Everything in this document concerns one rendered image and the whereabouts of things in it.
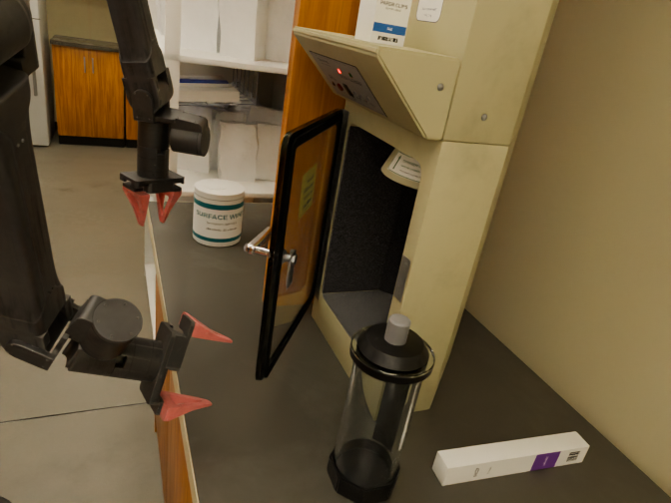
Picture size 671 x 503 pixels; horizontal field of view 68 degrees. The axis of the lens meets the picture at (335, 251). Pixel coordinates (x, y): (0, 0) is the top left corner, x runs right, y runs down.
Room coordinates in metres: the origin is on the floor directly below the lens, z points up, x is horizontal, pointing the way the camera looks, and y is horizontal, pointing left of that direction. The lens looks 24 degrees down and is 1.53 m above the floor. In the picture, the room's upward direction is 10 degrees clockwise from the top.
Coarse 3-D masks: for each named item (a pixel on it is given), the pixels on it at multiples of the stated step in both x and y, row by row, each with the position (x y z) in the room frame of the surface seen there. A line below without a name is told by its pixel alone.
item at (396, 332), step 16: (400, 320) 0.53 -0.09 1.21; (368, 336) 0.53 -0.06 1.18; (384, 336) 0.53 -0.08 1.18; (400, 336) 0.52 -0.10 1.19; (416, 336) 0.55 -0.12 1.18; (368, 352) 0.51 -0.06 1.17; (384, 352) 0.50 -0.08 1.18; (400, 352) 0.51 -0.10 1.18; (416, 352) 0.51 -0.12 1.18; (400, 368) 0.49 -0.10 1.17; (416, 368) 0.50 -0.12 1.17
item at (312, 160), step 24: (312, 120) 0.75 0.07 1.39; (312, 144) 0.75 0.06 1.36; (312, 168) 0.77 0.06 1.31; (312, 192) 0.79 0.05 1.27; (288, 216) 0.67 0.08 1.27; (312, 216) 0.81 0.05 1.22; (288, 240) 0.69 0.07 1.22; (312, 240) 0.84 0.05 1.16; (288, 264) 0.70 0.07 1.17; (312, 264) 0.87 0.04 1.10; (288, 288) 0.72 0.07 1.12; (264, 312) 0.63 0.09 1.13; (288, 312) 0.74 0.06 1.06; (264, 336) 0.63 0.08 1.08
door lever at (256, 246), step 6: (270, 228) 0.75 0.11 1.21; (264, 234) 0.72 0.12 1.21; (270, 234) 0.73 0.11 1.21; (258, 240) 0.70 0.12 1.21; (264, 240) 0.71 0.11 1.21; (246, 246) 0.68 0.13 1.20; (252, 246) 0.67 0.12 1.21; (258, 246) 0.68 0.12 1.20; (252, 252) 0.67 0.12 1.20; (258, 252) 0.67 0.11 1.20; (264, 252) 0.67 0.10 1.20
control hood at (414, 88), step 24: (312, 48) 0.85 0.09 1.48; (336, 48) 0.72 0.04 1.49; (360, 48) 0.64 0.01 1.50; (384, 48) 0.61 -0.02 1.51; (408, 48) 0.72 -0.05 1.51; (360, 72) 0.70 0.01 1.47; (384, 72) 0.62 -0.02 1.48; (408, 72) 0.62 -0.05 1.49; (432, 72) 0.64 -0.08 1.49; (456, 72) 0.65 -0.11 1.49; (384, 96) 0.68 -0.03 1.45; (408, 96) 0.63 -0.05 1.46; (432, 96) 0.64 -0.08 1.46; (408, 120) 0.65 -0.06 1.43; (432, 120) 0.64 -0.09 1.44
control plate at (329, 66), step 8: (320, 56) 0.83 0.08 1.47; (320, 64) 0.87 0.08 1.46; (328, 64) 0.82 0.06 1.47; (336, 64) 0.77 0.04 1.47; (344, 64) 0.74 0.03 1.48; (328, 72) 0.85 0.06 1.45; (336, 72) 0.80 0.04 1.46; (344, 72) 0.76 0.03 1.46; (352, 72) 0.73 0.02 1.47; (336, 80) 0.84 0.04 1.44; (344, 80) 0.79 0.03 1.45; (352, 80) 0.75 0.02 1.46; (360, 80) 0.72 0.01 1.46; (336, 88) 0.87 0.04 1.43; (352, 88) 0.78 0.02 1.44; (360, 88) 0.75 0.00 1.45; (368, 88) 0.71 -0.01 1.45; (344, 96) 0.86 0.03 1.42; (368, 96) 0.74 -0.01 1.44; (360, 104) 0.81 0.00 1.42; (368, 104) 0.76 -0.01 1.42; (376, 104) 0.73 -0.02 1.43; (376, 112) 0.76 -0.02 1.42
